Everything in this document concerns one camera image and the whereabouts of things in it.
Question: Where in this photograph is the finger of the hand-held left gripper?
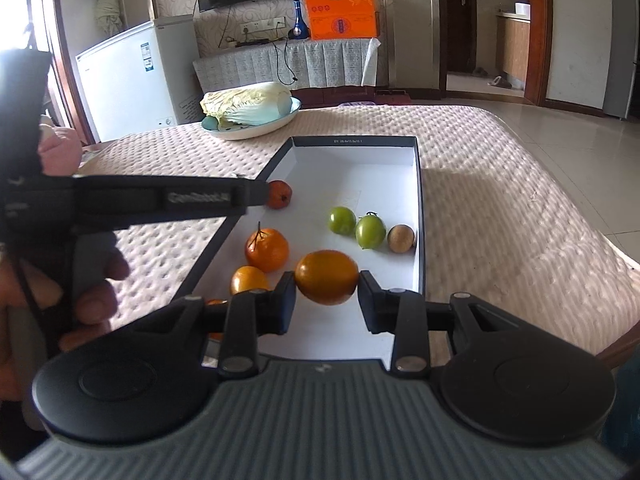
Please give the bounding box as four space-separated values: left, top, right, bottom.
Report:
72 174 272 233

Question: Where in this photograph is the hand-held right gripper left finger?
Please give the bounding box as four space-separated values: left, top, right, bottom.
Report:
135 270 298 379

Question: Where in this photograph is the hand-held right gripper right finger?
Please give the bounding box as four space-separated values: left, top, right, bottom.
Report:
357 270 526 377

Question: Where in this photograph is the yellow-orange tomato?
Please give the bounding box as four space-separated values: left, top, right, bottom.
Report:
294 250 360 307

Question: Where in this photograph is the large orange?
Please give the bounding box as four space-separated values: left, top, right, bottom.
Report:
230 266 271 297

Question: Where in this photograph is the tangerine with stem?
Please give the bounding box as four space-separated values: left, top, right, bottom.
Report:
244 221 290 273

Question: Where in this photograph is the green tomato with stem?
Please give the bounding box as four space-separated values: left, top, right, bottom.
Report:
355 211 387 250

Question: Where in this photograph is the brown kiwi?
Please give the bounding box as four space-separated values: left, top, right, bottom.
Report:
387 224 417 254

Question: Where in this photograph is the small orange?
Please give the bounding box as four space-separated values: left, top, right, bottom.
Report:
205 298 228 341

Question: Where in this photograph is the wrinkled red plum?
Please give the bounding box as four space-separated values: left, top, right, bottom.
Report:
267 180 292 209

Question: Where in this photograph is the round green tomato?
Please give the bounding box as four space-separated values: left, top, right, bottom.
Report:
328 206 357 236

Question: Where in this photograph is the grey box white interior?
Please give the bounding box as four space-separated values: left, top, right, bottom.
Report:
187 136 427 363

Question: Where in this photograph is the person's left hand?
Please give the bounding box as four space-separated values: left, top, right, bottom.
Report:
0 247 132 406

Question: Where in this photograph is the blue and white plate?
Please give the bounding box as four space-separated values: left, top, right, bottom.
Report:
201 96 302 141

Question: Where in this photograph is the napa cabbage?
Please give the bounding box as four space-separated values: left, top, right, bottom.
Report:
200 81 293 128

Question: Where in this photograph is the white chest freezer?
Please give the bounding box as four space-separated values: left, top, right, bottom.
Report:
75 15 201 143

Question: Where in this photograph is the grey patterned cloth cover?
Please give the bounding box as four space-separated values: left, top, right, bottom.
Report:
192 37 381 93

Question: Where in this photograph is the pink quilted table cover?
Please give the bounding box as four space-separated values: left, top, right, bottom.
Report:
75 102 640 361

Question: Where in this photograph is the dark wooden television stand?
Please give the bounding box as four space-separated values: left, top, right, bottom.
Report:
295 85 406 108

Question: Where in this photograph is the blue glass bottle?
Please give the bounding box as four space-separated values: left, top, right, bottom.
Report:
288 0 310 41

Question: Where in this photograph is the clear plastic bag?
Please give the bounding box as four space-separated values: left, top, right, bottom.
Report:
360 38 381 86

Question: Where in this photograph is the orange gift box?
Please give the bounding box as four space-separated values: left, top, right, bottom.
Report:
301 0 381 40

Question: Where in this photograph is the wooden kitchen counter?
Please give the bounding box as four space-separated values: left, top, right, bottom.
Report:
495 10 531 86

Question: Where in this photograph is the dark wooden door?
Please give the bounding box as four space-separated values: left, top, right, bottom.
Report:
446 0 473 73

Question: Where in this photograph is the silver refrigerator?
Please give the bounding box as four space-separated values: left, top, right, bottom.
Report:
602 0 640 121

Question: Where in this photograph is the black cable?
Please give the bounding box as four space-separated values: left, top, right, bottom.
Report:
272 40 300 85

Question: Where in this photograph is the white wall socket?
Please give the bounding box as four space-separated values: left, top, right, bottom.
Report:
240 16 286 31

